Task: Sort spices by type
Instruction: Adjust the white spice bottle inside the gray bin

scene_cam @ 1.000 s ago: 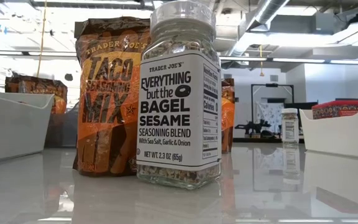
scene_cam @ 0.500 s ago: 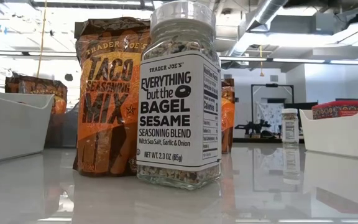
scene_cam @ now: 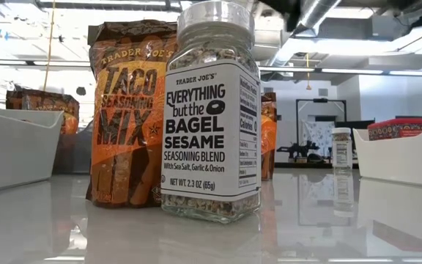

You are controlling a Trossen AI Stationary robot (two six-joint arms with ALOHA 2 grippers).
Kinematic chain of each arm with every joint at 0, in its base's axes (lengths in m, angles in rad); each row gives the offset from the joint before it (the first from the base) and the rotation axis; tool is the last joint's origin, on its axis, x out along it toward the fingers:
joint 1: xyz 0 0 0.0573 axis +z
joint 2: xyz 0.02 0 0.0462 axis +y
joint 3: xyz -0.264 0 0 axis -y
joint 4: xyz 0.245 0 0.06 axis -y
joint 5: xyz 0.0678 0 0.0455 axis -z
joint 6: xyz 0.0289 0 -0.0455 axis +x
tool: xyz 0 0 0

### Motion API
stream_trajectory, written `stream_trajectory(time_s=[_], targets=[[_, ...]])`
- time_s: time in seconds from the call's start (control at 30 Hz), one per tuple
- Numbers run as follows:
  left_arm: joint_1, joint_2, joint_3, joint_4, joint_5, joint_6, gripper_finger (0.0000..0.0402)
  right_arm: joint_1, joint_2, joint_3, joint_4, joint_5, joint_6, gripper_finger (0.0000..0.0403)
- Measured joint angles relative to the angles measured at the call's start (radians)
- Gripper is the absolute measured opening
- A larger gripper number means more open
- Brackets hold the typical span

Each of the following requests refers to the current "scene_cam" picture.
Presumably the white-lid bagel seasoning jar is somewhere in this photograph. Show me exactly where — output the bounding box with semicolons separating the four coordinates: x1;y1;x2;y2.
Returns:
160;0;262;225
330;127;353;170

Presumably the orange taco seasoning packet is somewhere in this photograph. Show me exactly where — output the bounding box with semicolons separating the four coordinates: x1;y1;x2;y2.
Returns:
5;89;24;110
85;20;178;210
261;91;278;181
21;90;81;136

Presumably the light grey plastic bin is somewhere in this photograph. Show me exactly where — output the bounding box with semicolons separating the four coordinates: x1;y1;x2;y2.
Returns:
0;105;65;195

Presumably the ceiling light strip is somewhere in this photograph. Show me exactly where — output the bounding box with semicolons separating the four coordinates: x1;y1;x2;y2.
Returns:
258;67;422;78

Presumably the black monitor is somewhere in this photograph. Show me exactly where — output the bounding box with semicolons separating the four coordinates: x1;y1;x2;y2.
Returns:
334;119;377;141

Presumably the black robot figure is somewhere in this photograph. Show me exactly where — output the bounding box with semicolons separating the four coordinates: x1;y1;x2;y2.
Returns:
275;141;322;164

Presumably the white plastic bin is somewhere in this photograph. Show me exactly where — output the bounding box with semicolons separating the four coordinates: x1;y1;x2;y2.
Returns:
352;109;422;190

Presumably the silver ventilation duct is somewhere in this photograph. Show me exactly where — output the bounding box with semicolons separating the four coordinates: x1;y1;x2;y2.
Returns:
269;0;344;67

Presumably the small yellow hanging cord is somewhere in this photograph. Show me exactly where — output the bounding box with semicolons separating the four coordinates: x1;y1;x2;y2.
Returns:
305;53;312;91

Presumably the black metal frame stand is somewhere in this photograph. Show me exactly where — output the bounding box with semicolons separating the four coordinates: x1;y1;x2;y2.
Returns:
295;98;347;162

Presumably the black metal rig frame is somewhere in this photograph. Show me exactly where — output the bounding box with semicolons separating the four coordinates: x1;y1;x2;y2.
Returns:
275;161;360;170

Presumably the yellow hanging cable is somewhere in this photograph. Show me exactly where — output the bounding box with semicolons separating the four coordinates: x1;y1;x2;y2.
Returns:
42;0;56;92

